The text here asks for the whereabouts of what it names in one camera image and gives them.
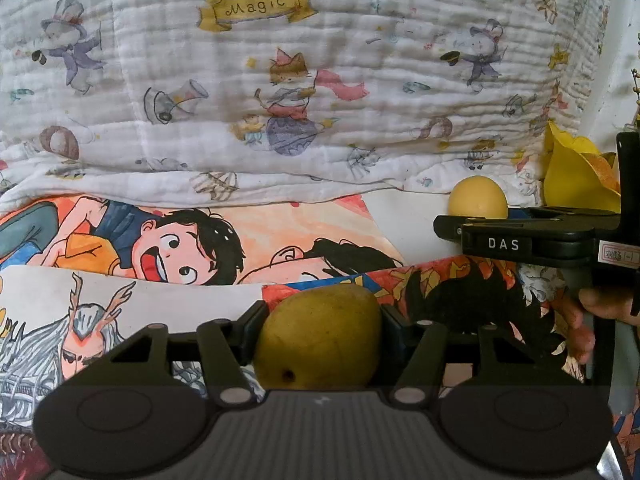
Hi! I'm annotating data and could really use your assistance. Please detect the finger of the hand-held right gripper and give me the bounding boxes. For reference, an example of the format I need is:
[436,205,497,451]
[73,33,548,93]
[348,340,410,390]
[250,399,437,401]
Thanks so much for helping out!
[507,206,621,222]
[433,214,596,251]

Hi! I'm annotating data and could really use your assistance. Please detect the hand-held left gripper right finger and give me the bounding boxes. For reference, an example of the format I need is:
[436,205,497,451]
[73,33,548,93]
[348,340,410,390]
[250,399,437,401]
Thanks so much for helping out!
[380,304,553,406]

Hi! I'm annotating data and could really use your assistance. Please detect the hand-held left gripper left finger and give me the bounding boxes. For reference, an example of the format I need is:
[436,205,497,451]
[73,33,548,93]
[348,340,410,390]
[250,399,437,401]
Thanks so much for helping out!
[105,301,271,407]

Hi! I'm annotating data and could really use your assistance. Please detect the small yellow pear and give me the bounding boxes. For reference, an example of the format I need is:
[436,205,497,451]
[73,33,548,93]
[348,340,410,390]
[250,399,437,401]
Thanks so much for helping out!
[448,176,509,220]

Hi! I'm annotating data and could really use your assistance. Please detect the yellow flower-shaped bowl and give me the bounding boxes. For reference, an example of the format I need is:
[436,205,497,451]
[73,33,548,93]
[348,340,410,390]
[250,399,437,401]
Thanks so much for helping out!
[542,121,623,214]

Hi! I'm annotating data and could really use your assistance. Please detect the large yellow pear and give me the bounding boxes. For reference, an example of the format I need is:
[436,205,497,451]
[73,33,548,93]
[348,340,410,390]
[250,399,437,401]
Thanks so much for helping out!
[254,284,384,391]

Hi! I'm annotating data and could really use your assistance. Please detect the person's right hand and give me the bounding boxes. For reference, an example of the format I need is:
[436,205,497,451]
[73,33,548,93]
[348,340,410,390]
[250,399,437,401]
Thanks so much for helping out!
[554,287,640,367]

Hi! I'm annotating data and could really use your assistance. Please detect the autumn leaves cartoon drawing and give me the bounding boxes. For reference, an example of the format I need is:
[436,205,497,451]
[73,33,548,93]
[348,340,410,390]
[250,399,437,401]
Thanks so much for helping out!
[262,254,640,466]

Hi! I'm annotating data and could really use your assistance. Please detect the white-haired figure drawing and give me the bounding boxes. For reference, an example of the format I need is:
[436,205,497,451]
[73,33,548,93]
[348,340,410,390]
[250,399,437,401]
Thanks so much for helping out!
[0,266,268,480]

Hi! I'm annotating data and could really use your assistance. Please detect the cartoon boy drawing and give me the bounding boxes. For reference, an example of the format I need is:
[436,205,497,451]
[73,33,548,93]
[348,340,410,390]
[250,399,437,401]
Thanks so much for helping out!
[0,194,407,287]

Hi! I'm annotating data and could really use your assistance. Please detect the white printed blanket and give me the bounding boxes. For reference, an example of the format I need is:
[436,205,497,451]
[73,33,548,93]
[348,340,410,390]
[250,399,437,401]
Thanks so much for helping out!
[0,0,621,207]

